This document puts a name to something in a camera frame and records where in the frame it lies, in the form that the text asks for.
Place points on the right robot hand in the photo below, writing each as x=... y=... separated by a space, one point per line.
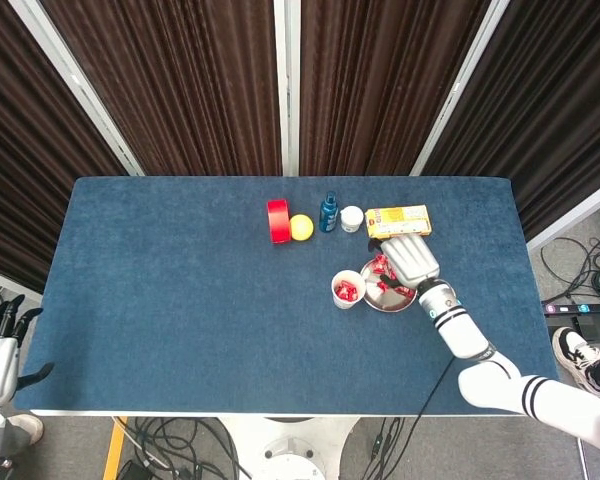
x=412 y=260

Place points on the red candy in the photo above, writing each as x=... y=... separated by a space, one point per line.
x=406 y=291
x=354 y=289
x=380 y=262
x=382 y=286
x=394 y=274
x=342 y=290

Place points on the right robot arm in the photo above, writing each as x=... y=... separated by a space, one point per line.
x=460 y=330

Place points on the silver metal plate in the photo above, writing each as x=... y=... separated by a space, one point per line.
x=387 y=301

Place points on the white paper cup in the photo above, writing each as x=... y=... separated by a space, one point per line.
x=337 y=302

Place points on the yellow snack box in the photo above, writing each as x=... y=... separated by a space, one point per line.
x=397 y=220

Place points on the beige shoe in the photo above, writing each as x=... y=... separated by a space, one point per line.
x=25 y=429

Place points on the small white jar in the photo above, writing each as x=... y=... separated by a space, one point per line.
x=351 y=217

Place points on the blue spray bottle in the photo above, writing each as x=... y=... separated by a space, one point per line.
x=328 y=215

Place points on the yellow ball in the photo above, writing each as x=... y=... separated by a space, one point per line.
x=301 y=228

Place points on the red cylindrical container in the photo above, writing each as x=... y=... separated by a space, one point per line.
x=279 y=222

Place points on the black power adapter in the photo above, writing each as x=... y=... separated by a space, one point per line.
x=132 y=471

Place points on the black foot pedal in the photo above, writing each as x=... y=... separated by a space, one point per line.
x=587 y=325

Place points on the white and black sneaker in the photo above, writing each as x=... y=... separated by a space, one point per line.
x=575 y=352

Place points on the brown pleated curtain panel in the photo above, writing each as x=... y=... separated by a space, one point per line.
x=555 y=100
x=20 y=175
x=180 y=75
x=380 y=75

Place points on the blue table cloth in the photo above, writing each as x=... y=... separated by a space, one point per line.
x=180 y=300

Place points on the white partition post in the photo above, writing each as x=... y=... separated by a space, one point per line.
x=457 y=90
x=0 y=279
x=75 y=82
x=580 y=210
x=286 y=75

